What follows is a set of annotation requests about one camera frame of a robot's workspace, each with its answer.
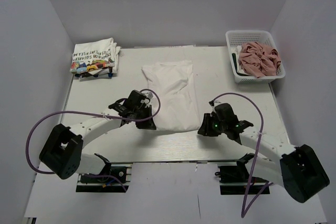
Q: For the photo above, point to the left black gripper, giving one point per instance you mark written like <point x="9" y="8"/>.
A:
<point x="147" y="125"/>

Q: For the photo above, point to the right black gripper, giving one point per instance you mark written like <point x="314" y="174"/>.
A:
<point x="205" y="129"/>

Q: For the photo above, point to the white coca-cola t-shirt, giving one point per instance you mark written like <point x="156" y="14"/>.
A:
<point x="174" y="84"/>

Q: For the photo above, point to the green and white t-shirt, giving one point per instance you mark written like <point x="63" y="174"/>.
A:
<point x="235" y="51"/>

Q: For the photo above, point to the pink t-shirt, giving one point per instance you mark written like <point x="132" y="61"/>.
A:
<point x="259" y="60"/>

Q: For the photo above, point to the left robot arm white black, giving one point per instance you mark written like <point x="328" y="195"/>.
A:
<point x="62" y="152"/>

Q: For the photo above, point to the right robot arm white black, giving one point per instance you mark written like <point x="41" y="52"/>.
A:
<point x="295" y="168"/>

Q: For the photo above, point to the folded white printed t-shirts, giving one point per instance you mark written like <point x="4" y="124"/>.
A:
<point x="94" y="59"/>

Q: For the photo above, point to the white plastic basket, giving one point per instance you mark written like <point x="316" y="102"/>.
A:
<point x="238" y="37"/>

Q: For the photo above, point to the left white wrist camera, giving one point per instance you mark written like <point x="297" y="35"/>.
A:
<point x="148" y="95"/>

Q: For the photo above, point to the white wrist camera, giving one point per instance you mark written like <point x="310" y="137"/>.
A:
<point x="214" y="103"/>
<point x="148" y="95"/>

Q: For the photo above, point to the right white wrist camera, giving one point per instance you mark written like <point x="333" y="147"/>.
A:
<point x="214" y="103"/>

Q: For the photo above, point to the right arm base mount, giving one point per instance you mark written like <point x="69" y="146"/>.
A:
<point x="231" y="182"/>

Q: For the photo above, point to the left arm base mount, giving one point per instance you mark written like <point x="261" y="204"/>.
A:
<point x="115" y="180"/>

